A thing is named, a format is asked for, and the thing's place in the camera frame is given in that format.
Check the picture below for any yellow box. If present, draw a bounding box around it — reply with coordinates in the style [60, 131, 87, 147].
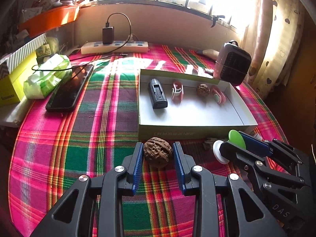
[0, 52, 39, 107]

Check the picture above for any black smartphone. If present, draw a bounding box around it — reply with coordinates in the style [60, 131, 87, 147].
[45, 64, 95, 112]

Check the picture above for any black window hook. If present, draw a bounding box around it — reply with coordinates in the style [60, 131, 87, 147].
[210, 14, 226, 27]

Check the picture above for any black charging cable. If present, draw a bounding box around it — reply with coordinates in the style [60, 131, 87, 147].
[32, 13, 131, 72]

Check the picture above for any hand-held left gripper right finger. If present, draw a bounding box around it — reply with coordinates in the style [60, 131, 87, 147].
[172, 141, 287, 237]

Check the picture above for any white flat box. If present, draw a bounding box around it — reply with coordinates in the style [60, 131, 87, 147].
[0, 99, 32, 128]

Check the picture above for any green cardboard box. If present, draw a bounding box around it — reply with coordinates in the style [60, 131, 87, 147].
[137, 69, 258, 141]

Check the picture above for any grey and black heater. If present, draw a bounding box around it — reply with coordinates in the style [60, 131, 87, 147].
[213, 40, 252, 87]

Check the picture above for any beige plastic handle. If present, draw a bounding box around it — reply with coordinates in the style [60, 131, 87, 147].
[196, 49, 220, 60]

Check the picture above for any green tissue pack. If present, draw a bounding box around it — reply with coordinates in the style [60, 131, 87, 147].
[23, 54, 72, 100]

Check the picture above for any white power strip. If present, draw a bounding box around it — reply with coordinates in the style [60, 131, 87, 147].
[81, 41, 149, 55]

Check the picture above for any white cable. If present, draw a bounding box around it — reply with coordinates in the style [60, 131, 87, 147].
[202, 137, 221, 151]

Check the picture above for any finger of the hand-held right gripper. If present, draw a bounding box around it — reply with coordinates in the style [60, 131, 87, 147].
[219, 143, 312, 203]
[240, 131, 304, 165]

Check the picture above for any small green printed carton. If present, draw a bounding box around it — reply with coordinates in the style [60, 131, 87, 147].
[36, 44, 52, 58]

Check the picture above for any grey zigzag patterned box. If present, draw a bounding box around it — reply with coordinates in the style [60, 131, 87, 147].
[0, 59, 11, 74]

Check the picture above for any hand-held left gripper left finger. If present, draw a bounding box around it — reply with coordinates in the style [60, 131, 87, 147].
[30, 142, 145, 237]

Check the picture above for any orange tray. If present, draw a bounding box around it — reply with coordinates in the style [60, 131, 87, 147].
[18, 4, 81, 35]

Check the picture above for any heart print curtain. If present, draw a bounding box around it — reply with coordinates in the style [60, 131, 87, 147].
[243, 0, 307, 99]

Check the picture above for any brown walnut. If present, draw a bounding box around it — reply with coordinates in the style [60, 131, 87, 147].
[143, 137, 173, 169]
[197, 84, 210, 97]

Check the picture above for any green-topped white stand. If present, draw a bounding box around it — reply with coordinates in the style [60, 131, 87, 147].
[213, 130, 246, 165]

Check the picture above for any green striped box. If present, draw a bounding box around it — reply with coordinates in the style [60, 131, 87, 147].
[0, 33, 47, 66]

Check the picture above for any black charger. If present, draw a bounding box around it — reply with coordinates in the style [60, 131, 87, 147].
[102, 21, 115, 45]

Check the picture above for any pink and green clip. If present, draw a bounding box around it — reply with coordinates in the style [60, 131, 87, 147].
[210, 87, 226, 104]
[171, 80, 185, 102]

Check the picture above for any pink green plaid tablecloth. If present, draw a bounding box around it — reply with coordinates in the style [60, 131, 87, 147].
[8, 43, 294, 237]

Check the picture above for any black cylindrical device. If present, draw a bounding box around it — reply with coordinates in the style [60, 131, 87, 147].
[148, 78, 168, 109]

